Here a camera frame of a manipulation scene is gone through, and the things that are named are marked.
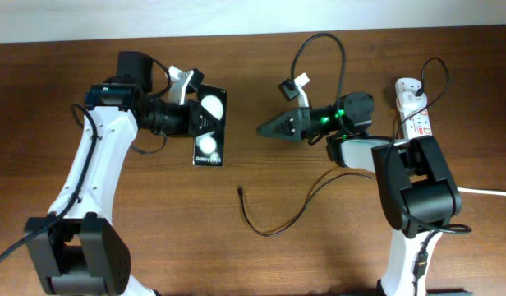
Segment white USB charger plug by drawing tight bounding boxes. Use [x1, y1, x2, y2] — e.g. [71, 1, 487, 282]
[395, 77, 428, 112]

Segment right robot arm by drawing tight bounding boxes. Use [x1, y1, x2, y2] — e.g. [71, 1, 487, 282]
[257, 92, 472, 295]

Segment white power strip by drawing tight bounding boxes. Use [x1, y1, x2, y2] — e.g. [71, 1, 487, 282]
[399, 109, 432, 140]

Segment black Samsung smartphone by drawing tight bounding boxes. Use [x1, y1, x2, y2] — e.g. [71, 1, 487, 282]
[193, 85, 227, 167]

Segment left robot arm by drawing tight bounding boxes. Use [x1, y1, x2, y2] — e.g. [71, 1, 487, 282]
[25, 51, 227, 295]

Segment black USB charging cable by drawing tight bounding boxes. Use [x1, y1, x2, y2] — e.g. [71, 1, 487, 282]
[237, 56, 450, 238]

